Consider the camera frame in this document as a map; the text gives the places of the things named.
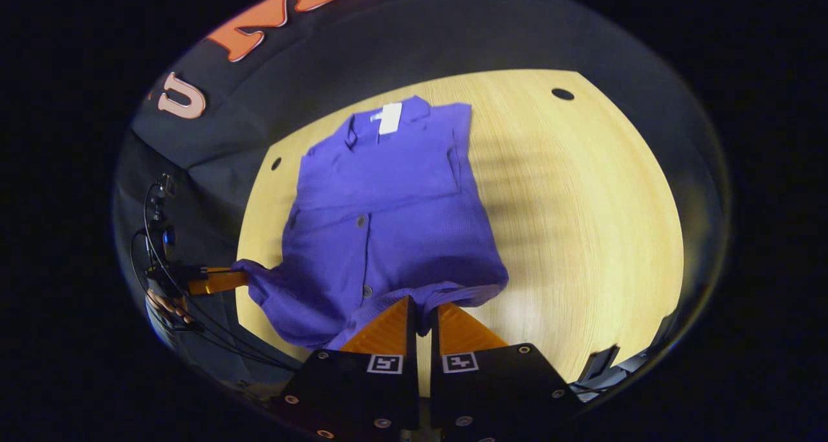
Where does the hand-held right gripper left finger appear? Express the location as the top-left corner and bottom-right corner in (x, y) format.
(272, 295), (421, 442)

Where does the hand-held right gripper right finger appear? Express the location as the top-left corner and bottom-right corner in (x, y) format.
(430, 302), (586, 442)

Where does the purple button shirt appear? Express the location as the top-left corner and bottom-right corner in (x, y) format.
(232, 96), (510, 352)

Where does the dark grey object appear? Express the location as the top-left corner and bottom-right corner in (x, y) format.
(569, 309), (680, 404)

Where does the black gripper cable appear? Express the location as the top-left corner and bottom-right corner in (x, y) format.
(129, 177), (300, 373)

